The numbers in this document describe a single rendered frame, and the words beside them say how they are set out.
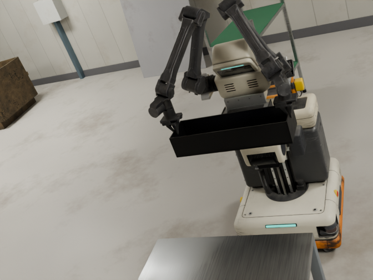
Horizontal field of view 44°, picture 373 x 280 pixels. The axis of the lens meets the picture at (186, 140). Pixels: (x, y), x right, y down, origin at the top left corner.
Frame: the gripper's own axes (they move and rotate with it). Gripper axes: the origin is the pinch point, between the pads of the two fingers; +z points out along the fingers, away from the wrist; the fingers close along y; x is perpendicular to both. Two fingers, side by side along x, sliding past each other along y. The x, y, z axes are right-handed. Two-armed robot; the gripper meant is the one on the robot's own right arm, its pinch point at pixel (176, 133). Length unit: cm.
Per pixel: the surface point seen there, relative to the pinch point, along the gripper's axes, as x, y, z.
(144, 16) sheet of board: 406, -208, 23
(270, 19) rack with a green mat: 210, 10, 14
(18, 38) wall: 483, -507, 16
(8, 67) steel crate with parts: 363, -444, 34
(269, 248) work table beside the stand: -50, 48, 30
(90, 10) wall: 461, -325, 1
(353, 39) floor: 376, 61, 107
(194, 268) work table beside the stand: -60, 19, 31
